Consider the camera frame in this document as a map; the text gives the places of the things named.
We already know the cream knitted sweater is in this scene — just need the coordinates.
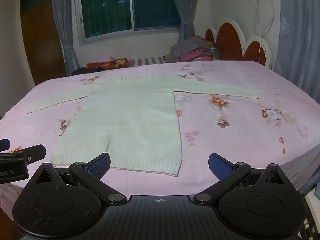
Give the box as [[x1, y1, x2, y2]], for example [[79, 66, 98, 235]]
[[29, 75, 258, 177]]

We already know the pile of folded clothes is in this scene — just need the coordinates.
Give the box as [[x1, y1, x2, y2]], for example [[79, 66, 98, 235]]
[[163, 35, 220, 63]]

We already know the pink floral bed sheet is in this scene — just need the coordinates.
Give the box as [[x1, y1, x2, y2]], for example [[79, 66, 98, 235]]
[[0, 60, 320, 218]]

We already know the black garment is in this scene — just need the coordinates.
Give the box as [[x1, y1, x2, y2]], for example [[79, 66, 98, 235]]
[[72, 67, 104, 76]]

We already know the brown wooden door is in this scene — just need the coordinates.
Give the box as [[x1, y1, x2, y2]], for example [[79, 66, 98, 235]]
[[20, 0, 67, 85]]

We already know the red orange patterned cloth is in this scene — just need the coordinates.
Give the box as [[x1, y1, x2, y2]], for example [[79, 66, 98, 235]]
[[86, 58, 129, 70]]

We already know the grey white striped cloth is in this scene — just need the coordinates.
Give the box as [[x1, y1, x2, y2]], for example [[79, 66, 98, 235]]
[[128, 56, 165, 67]]

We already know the blue lace curtain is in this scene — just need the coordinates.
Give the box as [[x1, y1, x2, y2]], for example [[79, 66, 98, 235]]
[[274, 0, 320, 102]]

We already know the red white scalloped headboard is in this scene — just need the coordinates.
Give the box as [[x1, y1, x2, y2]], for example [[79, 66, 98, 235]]
[[204, 18, 272, 69]]

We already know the aluminium framed window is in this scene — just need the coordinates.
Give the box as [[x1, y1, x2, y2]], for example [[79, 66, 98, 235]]
[[75, 0, 181, 44]]

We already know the left grey curtain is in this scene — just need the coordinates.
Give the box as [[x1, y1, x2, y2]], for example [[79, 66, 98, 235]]
[[52, 0, 79, 76]]

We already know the grey curtain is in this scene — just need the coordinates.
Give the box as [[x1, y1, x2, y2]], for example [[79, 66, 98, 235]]
[[174, 0, 195, 42], [52, 0, 79, 76]]

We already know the right grey curtain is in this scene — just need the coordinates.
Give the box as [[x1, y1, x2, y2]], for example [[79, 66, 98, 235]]
[[174, 0, 195, 42]]

